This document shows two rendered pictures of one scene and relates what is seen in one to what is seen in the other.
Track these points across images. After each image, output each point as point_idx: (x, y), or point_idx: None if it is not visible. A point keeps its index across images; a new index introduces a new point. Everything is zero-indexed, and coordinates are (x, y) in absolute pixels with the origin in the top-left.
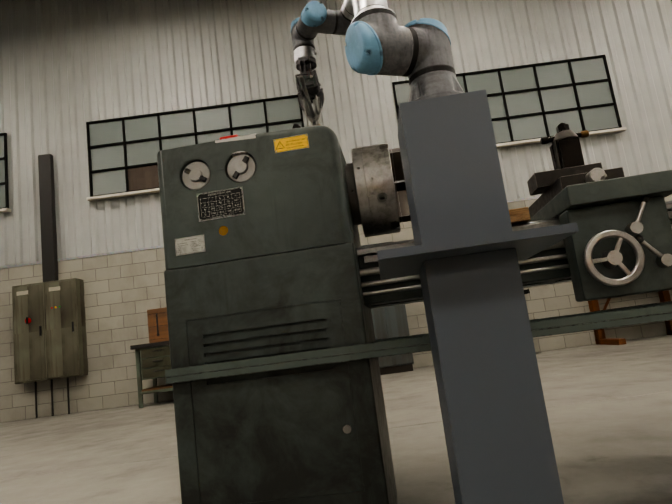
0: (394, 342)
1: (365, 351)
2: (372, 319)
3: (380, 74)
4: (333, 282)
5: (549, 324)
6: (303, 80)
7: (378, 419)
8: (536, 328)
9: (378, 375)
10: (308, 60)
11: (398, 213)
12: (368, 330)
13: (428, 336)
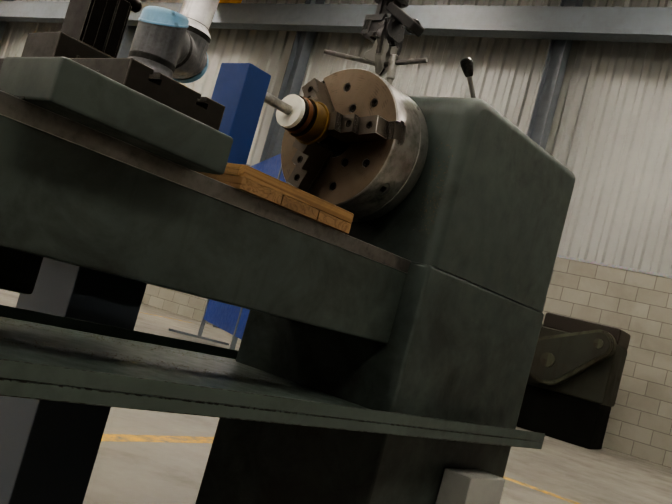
0: (201, 346)
1: (224, 356)
2: (395, 366)
3: (180, 77)
4: None
5: (46, 319)
6: (327, 53)
7: (223, 446)
8: (60, 325)
9: (329, 443)
10: (377, 1)
11: (287, 183)
12: (283, 351)
13: (171, 338)
